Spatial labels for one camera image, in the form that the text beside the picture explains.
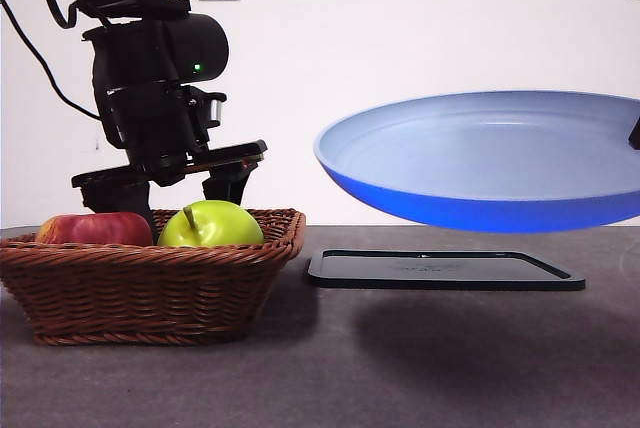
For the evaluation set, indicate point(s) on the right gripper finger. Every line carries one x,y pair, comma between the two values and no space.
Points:
635,135

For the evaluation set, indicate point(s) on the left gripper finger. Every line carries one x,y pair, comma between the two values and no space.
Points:
115,200
225,188

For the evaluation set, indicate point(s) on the blue round plate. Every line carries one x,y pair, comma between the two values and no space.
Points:
475,158

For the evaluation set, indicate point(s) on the brown wicker basket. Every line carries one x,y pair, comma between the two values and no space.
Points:
150,288

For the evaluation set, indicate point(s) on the red apple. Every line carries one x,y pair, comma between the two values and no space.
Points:
95,229

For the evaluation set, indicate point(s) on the green apple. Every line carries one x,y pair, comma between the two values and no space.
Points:
220,228

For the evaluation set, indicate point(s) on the black rectangular tray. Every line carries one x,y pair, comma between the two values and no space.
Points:
450,270

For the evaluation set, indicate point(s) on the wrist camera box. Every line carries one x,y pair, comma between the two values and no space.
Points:
200,113

